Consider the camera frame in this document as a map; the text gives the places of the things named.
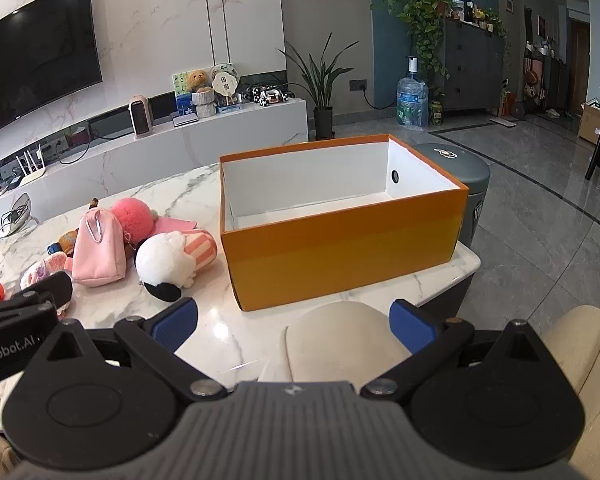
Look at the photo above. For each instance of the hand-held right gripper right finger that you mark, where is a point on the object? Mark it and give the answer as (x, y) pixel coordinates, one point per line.
(411, 326)

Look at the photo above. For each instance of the pink fluffy plush toy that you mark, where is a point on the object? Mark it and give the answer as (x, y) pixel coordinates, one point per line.
(132, 217)

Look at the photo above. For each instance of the pink zip pouch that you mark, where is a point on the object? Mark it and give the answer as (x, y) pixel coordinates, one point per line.
(97, 250)

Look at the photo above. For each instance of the flat pink card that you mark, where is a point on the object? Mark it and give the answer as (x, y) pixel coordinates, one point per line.
(175, 224)

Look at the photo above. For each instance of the orange cardboard box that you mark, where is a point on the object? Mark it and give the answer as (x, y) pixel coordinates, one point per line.
(340, 240)

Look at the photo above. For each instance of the long-leaf potted plant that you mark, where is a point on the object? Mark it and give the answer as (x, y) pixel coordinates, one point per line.
(322, 85)

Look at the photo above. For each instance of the white marble TV console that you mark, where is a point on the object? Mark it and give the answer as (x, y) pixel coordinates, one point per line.
(155, 160)

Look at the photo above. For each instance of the white rocker seat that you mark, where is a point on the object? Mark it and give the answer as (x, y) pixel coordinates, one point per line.
(17, 212)

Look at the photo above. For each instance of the silver laptop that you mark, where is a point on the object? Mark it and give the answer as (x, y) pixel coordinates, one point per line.
(185, 119)

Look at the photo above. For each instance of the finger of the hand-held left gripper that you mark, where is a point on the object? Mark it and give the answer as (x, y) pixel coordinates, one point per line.
(50, 287)

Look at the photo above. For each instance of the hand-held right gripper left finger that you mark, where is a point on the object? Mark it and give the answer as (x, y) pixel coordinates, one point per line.
(172, 324)

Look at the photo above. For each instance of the brown cardboard carton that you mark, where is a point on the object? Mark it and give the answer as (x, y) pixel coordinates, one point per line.
(590, 122)

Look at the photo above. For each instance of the grey trash can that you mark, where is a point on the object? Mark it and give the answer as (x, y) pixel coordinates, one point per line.
(472, 180)

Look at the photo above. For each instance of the beige chair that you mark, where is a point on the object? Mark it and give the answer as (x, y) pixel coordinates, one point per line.
(330, 340)

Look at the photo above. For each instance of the blue water jug with pump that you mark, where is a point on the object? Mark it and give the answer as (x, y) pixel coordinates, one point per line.
(412, 102)

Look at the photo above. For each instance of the white plush with striped body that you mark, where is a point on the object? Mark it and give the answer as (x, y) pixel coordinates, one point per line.
(167, 260)

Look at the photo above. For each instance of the black wall outlet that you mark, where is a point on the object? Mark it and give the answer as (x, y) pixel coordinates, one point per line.
(358, 85)

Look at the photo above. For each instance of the black white checkered toy car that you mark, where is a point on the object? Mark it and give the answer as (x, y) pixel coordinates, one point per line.
(267, 96)

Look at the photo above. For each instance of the pink knitted toy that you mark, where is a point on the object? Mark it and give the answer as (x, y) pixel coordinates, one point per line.
(42, 270)

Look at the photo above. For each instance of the teddy bear on pot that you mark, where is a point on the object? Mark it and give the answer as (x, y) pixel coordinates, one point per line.
(181, 92)

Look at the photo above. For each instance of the small brown plush toy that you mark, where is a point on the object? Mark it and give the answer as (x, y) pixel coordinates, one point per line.
(67, 242)

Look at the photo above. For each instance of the white wifi router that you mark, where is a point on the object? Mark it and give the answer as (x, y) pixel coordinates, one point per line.
(30, 170)

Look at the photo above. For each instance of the brown teddy bear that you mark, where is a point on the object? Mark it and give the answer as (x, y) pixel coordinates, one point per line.
(197, 80)

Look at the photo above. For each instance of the black flat-screen television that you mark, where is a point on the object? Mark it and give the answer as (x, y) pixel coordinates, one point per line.
(35, 60)

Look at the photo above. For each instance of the dark grey cabinet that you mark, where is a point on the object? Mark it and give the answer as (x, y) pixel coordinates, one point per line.
(472, 70)

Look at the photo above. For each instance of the trailing pothos plant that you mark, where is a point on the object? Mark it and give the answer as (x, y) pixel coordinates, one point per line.
(420, 15)

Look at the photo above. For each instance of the round white hand fan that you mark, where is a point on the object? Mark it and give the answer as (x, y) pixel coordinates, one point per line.
(226, 80)

